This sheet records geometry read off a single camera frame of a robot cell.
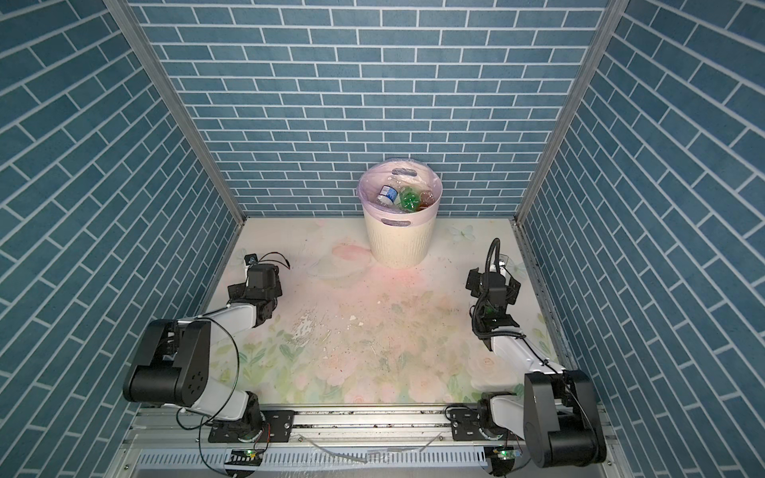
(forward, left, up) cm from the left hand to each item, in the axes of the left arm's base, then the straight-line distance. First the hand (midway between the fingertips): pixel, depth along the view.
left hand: (255, 282), depth 93 cm
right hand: (-2, -73, +9) cm, 74 cm away
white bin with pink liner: (+9, -46, +10) cm, 47 cm away
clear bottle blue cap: (+23, -42, +17) cm, 51 cm away
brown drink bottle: (+22, -55, +16) cm, 61 cm away
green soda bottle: (+17, -49, +19) cm, 55 cm away
